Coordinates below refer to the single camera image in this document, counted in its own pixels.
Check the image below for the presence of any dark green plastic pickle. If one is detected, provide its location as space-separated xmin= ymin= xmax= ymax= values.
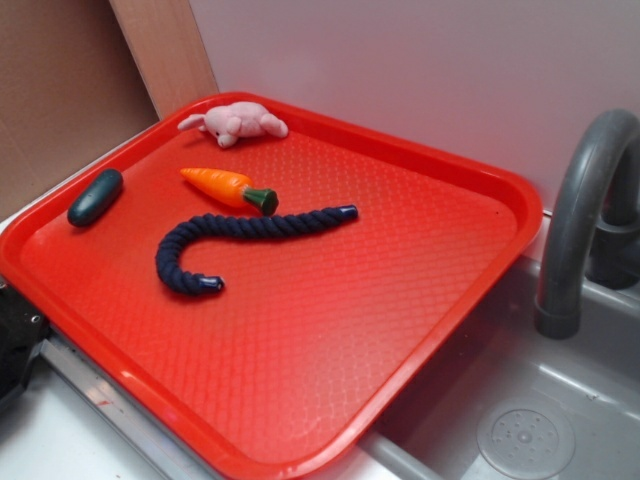
xmin=67 ymin=169 xmax=124 ymax=227

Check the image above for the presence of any orange plastic carrot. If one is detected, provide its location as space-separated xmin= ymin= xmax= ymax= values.
xmin=180 ymin=167 xmax=279 ymax=216

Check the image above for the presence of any pink plush bunny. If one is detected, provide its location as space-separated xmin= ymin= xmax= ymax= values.
xmin=178 ymin=101 xmax=289 ymax=149

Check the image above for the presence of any grey plastic sink basin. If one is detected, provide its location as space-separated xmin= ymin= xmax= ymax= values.
xmin=361 ymin=259 xmax=639 ymax=479

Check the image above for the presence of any wooden board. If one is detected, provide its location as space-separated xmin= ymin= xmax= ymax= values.
xmin=110 ymin=0 xmax=219 ymax=119

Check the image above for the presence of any grey toy faucet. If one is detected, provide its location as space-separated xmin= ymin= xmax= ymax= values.
xmin=535 ymin=109 xmax=639 ymax=339

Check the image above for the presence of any dark blue twisted rope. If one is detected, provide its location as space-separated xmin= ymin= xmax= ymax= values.
xmin=155 ymin=203 xmax=360 ymax=298

